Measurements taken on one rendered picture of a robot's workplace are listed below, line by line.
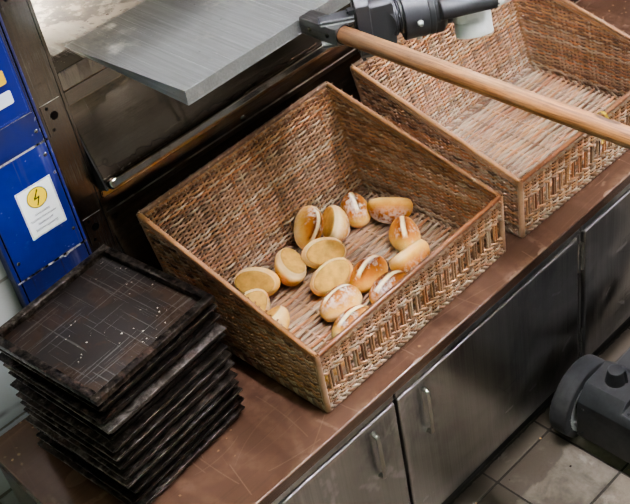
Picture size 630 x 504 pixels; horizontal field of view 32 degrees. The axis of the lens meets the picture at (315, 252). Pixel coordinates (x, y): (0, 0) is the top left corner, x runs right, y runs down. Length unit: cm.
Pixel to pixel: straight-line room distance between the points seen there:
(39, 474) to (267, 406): 44
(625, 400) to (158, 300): 111
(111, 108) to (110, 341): 48
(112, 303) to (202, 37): 50
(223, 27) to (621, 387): 120
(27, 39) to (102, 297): 46
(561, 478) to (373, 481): 59
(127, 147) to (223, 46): 31
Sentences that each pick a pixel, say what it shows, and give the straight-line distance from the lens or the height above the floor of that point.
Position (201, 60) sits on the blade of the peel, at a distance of 190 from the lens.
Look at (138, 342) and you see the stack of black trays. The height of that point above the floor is 87.
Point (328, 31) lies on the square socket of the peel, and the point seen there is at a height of 121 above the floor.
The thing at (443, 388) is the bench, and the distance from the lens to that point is 223.
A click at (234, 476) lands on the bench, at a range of 198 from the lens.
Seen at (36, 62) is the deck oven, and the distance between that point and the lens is 197.
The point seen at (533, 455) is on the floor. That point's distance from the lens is 268.
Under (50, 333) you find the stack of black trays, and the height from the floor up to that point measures 87.
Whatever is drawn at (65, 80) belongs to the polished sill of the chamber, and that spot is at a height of 116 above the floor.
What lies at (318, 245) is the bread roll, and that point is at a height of 65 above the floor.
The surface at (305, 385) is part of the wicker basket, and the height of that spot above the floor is 63.
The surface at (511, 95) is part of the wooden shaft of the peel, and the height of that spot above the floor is 120.
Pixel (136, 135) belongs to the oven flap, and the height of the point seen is 99.
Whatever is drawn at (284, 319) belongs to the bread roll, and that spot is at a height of 64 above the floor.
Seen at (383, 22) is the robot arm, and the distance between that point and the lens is 186.
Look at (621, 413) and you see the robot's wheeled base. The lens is 251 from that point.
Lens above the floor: 210
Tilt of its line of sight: 40 degrees down
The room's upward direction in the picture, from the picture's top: 12 degrees counter-clockwise
